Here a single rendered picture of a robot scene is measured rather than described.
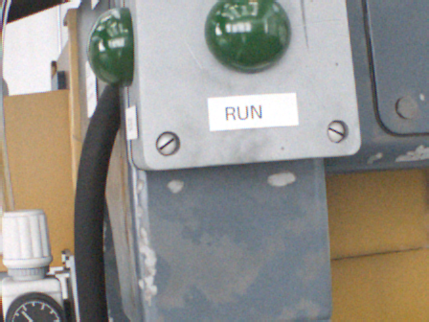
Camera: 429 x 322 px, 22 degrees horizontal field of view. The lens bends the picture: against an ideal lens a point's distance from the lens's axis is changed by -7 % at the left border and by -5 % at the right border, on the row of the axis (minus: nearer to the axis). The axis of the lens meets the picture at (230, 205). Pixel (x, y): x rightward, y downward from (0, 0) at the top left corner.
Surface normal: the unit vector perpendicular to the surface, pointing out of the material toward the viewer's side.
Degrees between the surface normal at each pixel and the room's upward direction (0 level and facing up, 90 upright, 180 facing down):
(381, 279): 90
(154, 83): 90
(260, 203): 90
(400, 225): 90
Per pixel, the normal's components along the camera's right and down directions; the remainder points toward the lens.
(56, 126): 0.20, 0.04
